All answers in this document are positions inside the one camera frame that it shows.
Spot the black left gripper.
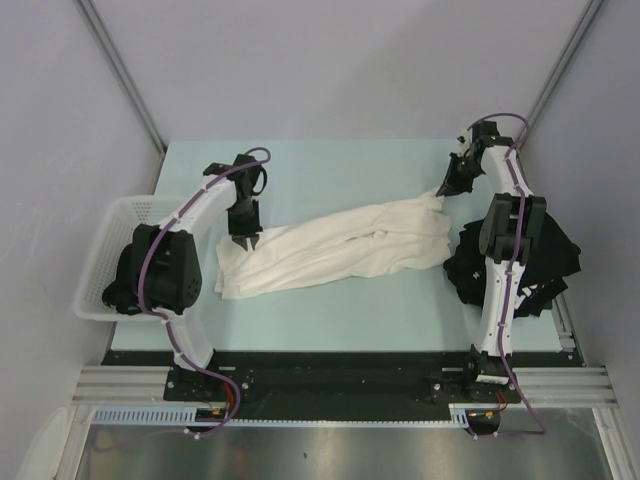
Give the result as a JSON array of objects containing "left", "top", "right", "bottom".
[{"left": 227, "top": 197, "right": 263, "bottom": 249}]

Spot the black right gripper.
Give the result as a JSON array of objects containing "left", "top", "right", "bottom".
[{"left": 438, "top": 152, "right": 485, "bottom": 198}]

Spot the white t shirt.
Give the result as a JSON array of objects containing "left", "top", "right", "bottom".
[{"left": 215, "top": 191, "right": 452, "bottom": 300}]

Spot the white plastic laundry basket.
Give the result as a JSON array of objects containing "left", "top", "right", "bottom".
[{"left": 73, "top": 195, "right": 183, "bottom": 322}]

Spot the black t shirt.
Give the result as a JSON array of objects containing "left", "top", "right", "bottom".
[{"left": 102, "top": 245, "right": 142, "bottom": 316}]

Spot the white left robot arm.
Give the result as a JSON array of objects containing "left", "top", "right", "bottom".
[{"left": 102, "top": 146, "right": 271, "bottom": 400}]

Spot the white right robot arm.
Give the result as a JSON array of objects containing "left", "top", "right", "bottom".
[{"left": 437, "top": 113, "right": 546, "bottom": 358}]

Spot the stack of black t shirts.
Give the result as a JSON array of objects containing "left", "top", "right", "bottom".
[{"left": 443, "top": 216, "right": 581, "bottom": 317}]

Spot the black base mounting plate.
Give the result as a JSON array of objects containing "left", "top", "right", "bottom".
[{"left": 164, "top": 349, "right": 521, "bottom": 436}]

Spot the right aluminium corner post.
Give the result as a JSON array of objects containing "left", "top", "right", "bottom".
[{"left": 518, "top": 0, "right": 608, "bottom": 147}]

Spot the aluminium corner post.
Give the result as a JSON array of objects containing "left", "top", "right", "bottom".
[
  {"left": 73, "top": 0, "right": 168, "bottom": 159},
  {"left": 518, "top": 0, "right": 608, "bottom": 147}
]

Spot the white slotted cable duct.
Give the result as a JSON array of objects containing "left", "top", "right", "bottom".
[{"left": 91, "top": 405, "right": 487, "bottom": 430}]

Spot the aluminium frame rail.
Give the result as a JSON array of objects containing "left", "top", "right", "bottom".
[{"left": 72, "top": 366, "right": 618, "bottom": 408}]

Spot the left aluminium corner post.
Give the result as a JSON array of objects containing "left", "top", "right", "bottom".
[{"left": 73, "top": 0, "right": 168, "bottom": 159}]

